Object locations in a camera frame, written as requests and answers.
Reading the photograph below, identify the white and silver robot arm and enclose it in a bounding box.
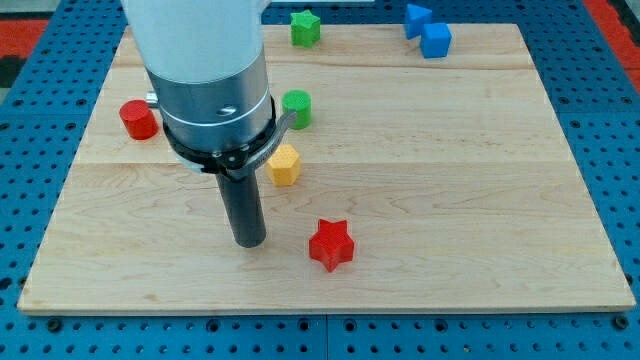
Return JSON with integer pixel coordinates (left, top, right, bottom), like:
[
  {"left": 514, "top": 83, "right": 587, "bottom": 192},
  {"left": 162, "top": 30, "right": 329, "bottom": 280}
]
[{"left": 122, "top": 0, "right": 296, "bottom": 181}]

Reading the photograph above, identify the yellow hexagon block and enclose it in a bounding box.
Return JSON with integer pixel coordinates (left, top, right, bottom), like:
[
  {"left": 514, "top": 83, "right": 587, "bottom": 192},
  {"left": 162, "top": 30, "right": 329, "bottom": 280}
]
[{"left": 266, "top": 144, "right": 301, "bottom": 186}]

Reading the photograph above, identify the red star block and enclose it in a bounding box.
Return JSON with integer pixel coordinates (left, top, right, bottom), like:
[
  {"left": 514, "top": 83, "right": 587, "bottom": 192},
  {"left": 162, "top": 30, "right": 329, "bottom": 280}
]
[{"left": 309, "top": 219, "right": 355, "bottom": 273}]

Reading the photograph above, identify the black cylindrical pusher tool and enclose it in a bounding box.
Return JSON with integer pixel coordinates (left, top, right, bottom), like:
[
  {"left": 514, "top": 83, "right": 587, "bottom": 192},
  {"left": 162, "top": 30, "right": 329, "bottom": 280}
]
[{"left": 216, "top": 173, "right": 266, "bottom": 248}]

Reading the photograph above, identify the green cylinder block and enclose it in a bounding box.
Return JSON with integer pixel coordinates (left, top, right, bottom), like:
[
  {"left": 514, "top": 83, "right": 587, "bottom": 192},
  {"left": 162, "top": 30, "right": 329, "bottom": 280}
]
[{"left": 281, "top": 89, "right": 312, "bottom": 130}]

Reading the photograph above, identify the light wooden board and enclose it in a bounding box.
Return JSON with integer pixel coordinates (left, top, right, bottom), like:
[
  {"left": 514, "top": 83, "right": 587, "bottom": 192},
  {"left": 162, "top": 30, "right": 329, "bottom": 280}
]
[{"left": 18, "top": 24, "right": 636, "bottom": 316}]

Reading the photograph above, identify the green star block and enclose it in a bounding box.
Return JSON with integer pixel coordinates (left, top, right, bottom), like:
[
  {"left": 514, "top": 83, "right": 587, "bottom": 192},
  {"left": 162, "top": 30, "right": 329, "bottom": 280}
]
[{"left": 290, "top": 10, "right": 321, "bottom": 48}]

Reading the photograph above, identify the blue cube block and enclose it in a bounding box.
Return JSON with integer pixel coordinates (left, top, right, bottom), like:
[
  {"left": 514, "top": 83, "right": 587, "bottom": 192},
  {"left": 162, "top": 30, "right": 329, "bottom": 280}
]
[{"left": 420, "top": 23, "right": 452, "bottom": 58}]

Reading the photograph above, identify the red cylinder block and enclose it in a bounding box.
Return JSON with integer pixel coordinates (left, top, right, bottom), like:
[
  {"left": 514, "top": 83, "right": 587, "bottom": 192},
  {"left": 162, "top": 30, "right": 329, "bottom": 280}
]
[{"left": 119, "top": 99, "right": 159, "bottom": 140}]

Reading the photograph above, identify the blue triangle block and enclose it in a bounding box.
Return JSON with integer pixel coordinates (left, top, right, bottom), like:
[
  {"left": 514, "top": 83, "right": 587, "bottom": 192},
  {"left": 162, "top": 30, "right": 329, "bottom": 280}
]
[{"left": 404, "top": 4, "right": 433, "bottom": 40}]

